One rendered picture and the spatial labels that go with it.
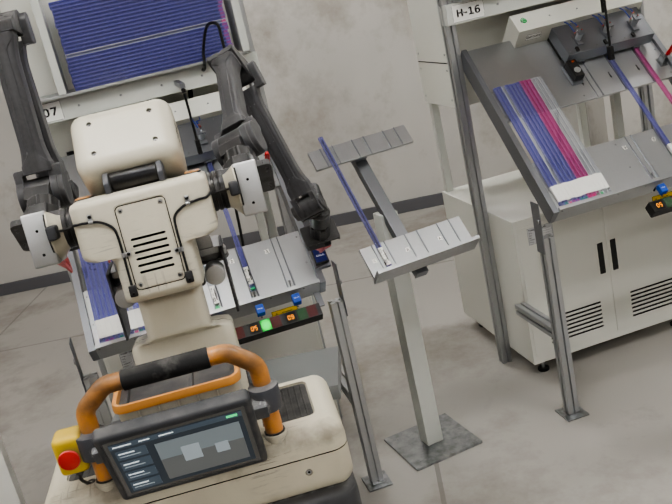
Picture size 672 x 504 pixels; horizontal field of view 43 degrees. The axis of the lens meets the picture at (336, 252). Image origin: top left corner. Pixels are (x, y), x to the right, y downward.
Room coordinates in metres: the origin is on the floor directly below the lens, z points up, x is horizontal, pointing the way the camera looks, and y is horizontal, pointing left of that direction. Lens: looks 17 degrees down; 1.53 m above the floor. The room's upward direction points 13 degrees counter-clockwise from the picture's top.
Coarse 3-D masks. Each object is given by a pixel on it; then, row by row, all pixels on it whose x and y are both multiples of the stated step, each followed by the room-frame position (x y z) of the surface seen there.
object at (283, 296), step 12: (288, 288) 2.34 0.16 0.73; (300, 288) 2.35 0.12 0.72; (312, 288) 2.37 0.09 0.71; (252, 300) 2.32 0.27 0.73; (264, 300) 2.33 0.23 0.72; (276, 300) 2.35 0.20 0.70; (288, 300) 2.38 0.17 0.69; (216, 312) 2.29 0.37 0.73; (228, 312) 2.31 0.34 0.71; (240, 312) 2.34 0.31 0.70; (252, 312) 2.36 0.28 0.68; (132, 336) 2.25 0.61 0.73; (96, 348) 2.22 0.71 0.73; (108, 348) 2.24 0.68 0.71; (120, 348) 2.26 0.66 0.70; (132, 348) 2.28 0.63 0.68
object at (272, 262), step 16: (272, 240) 2.49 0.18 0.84; (288, 240) 2.49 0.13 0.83; (256, 256) 2.45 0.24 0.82; (272, 256) 2.45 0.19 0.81; (288, 256) 2.45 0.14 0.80; (304, 256) 2.45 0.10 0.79; (240, 272) 2.41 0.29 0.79; (256, 272) 2.41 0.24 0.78; (272, 272) 2.41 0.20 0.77; (288, 272) 2.41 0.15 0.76; (304, 272) 2.41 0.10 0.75; (208, 288) 2.38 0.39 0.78; (224, 288) 2.37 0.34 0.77; (240, 288) 2.37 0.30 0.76; (256, 288) 2.37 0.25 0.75; (272, 288) 2.37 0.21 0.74; (208, 304) 2.34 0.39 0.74; (224, 304) 2.34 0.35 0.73; (96, 336) 2.27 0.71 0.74
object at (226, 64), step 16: (224, 48) 2.22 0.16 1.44; (208, 64) 2.21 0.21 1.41; (224, 64) 2.16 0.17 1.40; (240, 64) 2.21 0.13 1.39; (224, 80) 2.10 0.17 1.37; (240, 80) 2.15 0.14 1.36; (224, 96) 2.05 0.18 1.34; (240, 96) 2.06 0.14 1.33; (224, 112) 2.00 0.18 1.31; (240, 112) 1.97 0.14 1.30; (224, 128) 1.94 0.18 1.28; (240, 128) 1.89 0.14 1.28; (256, 128) 1.92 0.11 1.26; (256, 144) 1.87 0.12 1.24
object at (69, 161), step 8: (264, 152) 2.74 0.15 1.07; (64, 160) 2.74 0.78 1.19; (72, 160) 2.74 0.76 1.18; (216, 160) 2.73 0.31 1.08; (72, 168) 2.72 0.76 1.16; (192, 168) 2.70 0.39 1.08; (200, 168) 2.70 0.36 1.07; (216, 168) 2.70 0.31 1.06; (272, 168) 2.70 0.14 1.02; (72, 176) 2.69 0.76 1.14; (80, 184) 2.67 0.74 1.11; (80, 192) 2.65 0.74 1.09; (88, 192) 2.65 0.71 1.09
